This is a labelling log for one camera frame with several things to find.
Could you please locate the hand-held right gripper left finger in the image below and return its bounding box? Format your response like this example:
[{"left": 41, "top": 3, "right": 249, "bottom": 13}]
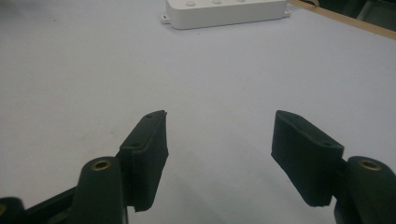
[{"left": 70, "top": 109, "right": 170, "bottom": 224}]

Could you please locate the dark grey object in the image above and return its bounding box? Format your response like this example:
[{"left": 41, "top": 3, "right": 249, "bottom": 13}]
[{"left": 354, "top": 0, "right": 396, "bottom": 32}]

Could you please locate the white plastic box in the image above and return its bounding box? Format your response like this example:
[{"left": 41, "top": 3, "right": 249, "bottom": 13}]
[{"left": 160, "top": 0, "right": 292, "bottom": 31}]

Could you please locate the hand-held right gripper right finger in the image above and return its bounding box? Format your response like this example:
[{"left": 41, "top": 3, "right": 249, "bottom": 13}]
[{"left": 270, "top": 109, "right": 396, "bottom": 224}]

